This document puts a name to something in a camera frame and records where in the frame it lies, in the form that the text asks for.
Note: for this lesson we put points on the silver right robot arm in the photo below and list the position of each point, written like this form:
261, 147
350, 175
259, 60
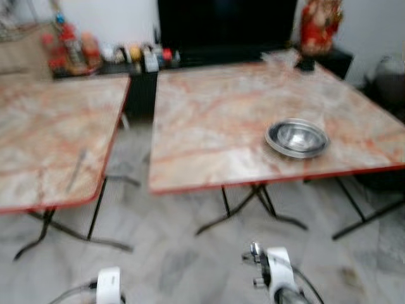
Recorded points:
288, 297

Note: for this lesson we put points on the dark grey chair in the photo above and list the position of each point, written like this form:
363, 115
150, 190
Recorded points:
391, 85

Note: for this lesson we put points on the steel bowl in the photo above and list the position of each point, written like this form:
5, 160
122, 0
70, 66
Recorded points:
297, 138

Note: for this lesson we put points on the red gold figurine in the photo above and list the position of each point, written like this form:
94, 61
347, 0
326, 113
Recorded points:
321, 28

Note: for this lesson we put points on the clear plastic wrapper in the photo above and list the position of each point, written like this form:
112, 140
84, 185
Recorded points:
280, 58

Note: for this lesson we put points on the large marble folding table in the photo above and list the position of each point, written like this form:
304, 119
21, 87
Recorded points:
215, 120

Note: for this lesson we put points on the black television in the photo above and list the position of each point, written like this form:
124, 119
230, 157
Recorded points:
226, 25

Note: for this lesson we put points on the white label bottle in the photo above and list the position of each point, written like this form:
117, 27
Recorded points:
150, 61

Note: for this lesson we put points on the small marble folding table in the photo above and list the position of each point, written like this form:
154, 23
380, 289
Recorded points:
50, 139

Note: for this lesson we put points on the brown cardboard box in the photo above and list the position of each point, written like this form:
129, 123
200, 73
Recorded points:
25, 54

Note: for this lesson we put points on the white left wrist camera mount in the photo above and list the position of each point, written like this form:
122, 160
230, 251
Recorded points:
108, 285

